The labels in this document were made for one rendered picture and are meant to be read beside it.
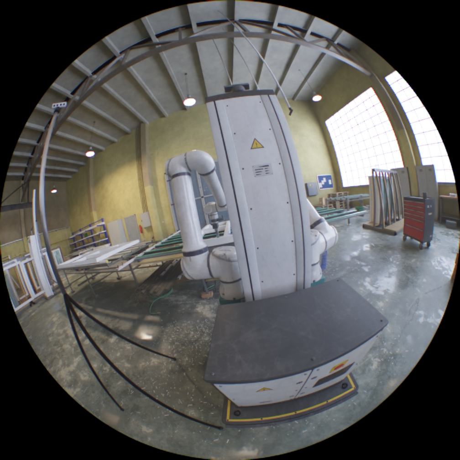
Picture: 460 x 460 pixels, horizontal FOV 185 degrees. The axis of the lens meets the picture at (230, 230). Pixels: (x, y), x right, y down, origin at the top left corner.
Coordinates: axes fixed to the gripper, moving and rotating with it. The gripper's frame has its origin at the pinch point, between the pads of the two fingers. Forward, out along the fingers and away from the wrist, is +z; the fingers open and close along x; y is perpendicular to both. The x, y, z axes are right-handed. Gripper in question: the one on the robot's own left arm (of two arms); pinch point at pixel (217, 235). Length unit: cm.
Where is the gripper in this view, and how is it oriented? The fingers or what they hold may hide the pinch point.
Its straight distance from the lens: 144.1
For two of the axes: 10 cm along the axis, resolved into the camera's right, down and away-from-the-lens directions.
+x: 0.0, 1.7, -9.9
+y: -9.8, 1.9, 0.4
